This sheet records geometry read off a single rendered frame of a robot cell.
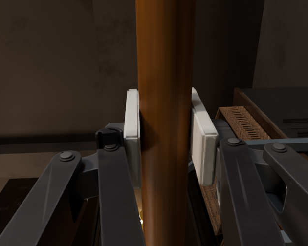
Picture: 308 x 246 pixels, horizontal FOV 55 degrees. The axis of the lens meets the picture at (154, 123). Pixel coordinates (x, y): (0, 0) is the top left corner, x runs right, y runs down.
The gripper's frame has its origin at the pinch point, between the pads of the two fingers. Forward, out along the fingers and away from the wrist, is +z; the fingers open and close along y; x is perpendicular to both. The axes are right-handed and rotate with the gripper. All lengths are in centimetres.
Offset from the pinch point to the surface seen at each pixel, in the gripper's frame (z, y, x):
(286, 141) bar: 86, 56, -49
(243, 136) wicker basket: 111, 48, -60
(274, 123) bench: 113, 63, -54
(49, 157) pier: 265, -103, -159
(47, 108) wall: 282, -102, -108
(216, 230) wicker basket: 96, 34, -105
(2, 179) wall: 285, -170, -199
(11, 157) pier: 264, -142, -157
